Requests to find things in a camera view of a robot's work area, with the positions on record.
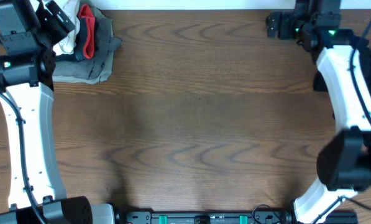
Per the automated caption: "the white t-shirt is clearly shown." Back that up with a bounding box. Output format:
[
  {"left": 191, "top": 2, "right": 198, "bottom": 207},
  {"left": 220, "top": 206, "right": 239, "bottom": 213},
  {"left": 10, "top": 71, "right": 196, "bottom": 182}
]
[{"left": 30, "top": 0, "right": 80, "bottom": 56}]

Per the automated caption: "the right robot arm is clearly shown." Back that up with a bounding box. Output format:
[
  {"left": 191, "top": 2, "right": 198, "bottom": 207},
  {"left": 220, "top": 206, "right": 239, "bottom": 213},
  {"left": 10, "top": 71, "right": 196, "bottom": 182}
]
[{"left": 265, "top": 1, "right": 371, "bottom": 223}]

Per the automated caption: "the folded black garment red band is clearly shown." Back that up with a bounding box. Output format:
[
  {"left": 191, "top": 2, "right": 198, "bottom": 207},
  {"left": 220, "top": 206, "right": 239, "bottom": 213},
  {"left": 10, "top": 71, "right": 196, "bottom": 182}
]
[{"left": 57, "top": 4, "right": 96, "bottom": 62}]

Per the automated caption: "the folded grey garment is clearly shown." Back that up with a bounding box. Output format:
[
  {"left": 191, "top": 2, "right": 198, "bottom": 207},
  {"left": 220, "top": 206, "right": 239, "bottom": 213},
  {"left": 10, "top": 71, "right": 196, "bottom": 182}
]
[{"left": 53, "top": 4, "right": 123, "bottom": 82}]

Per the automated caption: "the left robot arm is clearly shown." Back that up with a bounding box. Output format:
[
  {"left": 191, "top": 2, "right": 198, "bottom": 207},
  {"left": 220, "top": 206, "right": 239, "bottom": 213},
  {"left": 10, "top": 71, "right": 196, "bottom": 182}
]
[{"left": 0, "top": 0, "right": 116, "bottom": 223}]

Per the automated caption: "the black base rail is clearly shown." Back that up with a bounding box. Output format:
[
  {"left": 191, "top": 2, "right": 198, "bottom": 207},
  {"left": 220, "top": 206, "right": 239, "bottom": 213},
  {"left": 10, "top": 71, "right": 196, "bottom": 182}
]
[{"left": 116, "top": 207, "right": 359, "bottom": 224}]

